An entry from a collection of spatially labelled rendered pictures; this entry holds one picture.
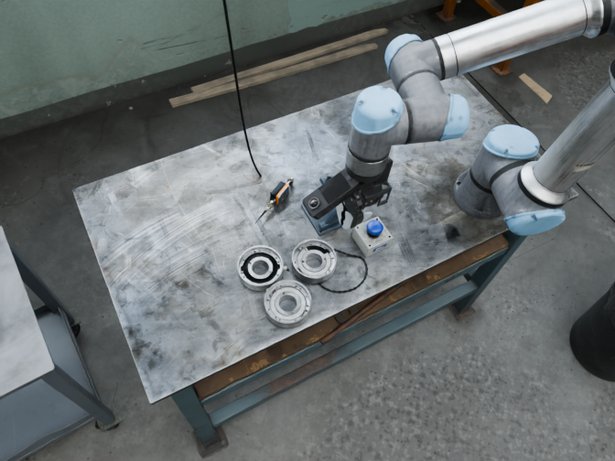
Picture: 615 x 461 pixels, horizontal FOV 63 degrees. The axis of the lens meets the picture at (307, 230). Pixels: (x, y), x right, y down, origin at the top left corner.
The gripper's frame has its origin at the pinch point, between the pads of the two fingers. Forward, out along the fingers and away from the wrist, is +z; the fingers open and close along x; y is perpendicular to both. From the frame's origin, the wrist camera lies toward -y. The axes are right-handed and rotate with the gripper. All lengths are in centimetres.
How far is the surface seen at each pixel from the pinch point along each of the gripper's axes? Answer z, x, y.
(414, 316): 72, -7, 34
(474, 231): 16.2, -8.3, 36.2
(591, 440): 96, -70, 75
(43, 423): 75, 16, -87
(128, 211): 16, 36, -39
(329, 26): 88, 162, 97
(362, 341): 72, -7, 13
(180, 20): 60, 162, 15
